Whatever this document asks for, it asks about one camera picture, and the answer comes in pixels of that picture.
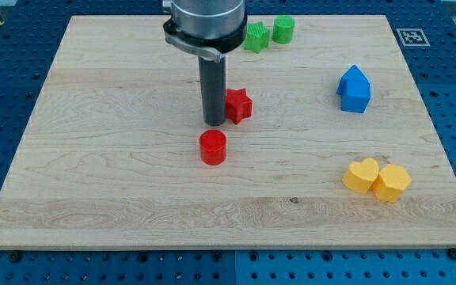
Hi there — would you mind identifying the red star block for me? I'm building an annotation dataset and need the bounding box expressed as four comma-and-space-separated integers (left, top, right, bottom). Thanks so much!
226, 89, 253, 125

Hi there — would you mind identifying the green star block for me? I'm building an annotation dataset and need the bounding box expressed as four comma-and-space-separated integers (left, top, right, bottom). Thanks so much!
244, 21, 270, 53

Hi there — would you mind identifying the yellow heart block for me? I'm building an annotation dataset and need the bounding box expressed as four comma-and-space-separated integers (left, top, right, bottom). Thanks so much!
341, 158, 379, 193

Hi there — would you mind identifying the red cylinder block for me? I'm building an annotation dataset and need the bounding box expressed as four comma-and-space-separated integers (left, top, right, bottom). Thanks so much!
199, 129, 227, 165

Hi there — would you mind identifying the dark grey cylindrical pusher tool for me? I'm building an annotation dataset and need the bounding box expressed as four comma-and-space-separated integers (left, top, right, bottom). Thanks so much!
198, 57, 226, 126

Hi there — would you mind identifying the light wooden board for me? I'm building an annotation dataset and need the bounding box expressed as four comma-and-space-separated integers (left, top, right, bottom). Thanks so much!
0, 15, 456, 251

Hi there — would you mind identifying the green cylinder block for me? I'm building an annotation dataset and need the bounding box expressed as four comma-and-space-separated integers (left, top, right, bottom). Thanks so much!
272, 15, 295, 44

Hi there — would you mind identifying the blue cube block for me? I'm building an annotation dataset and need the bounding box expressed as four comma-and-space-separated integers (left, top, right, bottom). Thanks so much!
340, 80, 371, 113

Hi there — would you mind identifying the blue house-shaped block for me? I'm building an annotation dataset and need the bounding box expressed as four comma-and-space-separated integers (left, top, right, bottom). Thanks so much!
336, 65, 369, 95

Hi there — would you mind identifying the yellow hexagon block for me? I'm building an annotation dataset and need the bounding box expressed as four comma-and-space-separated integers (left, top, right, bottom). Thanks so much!
372, 164, 412, 203

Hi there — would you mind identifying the white fiducial marker tag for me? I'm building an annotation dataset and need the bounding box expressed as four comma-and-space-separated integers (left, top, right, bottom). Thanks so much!
396, 28, 430, 47

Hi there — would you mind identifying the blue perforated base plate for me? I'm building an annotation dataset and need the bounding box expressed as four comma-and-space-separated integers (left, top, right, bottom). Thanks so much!
0, 0, 456, 284

